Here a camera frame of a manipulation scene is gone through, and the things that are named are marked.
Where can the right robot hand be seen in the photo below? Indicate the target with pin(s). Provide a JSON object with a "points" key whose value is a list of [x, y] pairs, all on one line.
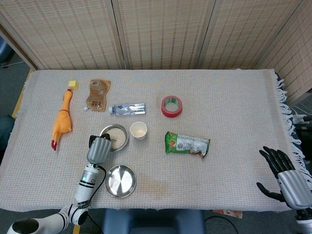
{"points": [[295, 187]]}

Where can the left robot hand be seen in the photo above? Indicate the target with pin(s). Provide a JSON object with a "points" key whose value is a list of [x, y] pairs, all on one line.
{"points": [[98, 151]]}

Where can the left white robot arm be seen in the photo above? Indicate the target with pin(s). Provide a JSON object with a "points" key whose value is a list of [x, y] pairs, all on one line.
{"points": [[85, 185]]}

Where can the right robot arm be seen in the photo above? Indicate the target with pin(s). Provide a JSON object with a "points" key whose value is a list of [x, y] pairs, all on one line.
{"points": [[304, 219]]}

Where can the metal bowl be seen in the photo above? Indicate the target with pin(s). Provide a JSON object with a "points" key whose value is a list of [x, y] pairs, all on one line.
{"points": [[124, 130]]}

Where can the white paper cup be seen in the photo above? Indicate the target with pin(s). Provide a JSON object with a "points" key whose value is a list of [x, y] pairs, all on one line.
{"points": [[143, 136]]}

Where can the orange and white snack wrapper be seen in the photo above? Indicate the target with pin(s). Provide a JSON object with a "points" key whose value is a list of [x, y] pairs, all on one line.
{"points": [[228, 212]]}

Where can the round metal plate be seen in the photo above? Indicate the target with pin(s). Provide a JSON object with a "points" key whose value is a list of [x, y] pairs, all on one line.
{"points": [[120, 181]]}

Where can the yellow rubber chicken toy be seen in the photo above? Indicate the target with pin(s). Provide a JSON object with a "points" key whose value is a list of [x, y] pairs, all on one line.
{"points": [[63, 122]]}

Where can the clear plastic water bottle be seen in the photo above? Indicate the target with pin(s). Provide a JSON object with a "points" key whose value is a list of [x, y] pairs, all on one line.
{"points": [[129, 109]]}

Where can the brown spout pouch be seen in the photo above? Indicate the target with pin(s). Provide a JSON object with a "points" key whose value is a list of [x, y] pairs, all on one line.
{"points": [[97, 97]]}

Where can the black device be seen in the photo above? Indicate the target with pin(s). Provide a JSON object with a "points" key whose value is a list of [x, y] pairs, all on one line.
{"points": [[304, 134]]}

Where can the yellow cube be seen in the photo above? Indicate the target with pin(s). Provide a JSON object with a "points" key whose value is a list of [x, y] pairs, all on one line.
{"points": [[73, 84]]}

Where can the red tape roll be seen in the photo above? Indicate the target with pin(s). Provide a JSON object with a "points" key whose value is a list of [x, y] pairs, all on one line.
{"points": [[168, 114]]}

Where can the green snack packet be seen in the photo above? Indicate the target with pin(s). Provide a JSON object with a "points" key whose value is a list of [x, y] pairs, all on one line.
{"points": [[180, 145]]}

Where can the white woven tablecloth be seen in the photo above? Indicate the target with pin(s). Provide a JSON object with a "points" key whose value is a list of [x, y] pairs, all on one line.
{"points": [[207, 180]]}

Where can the blue round object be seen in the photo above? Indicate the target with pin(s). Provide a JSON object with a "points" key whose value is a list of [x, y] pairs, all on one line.
{"points": [[4, 51]]}

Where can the bamboo folding screen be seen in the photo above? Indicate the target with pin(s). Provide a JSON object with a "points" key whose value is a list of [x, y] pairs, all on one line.
{"points": [[170, 31]]}

